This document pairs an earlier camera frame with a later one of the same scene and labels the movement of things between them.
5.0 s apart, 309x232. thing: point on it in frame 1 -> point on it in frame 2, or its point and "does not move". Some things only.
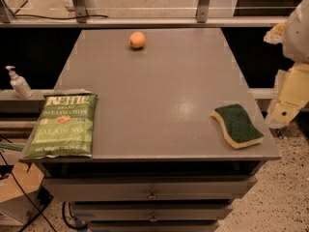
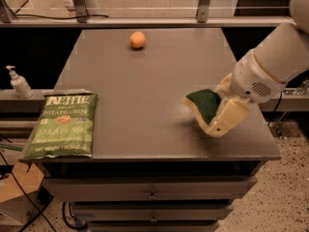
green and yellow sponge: [238, 126] -> [205, 103]
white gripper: [297, 38] -> [252, 77]
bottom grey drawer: [155, 226] does not move
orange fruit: [137, 40] does not move
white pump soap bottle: [19, 84] does not move
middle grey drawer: [152, 212] does not move
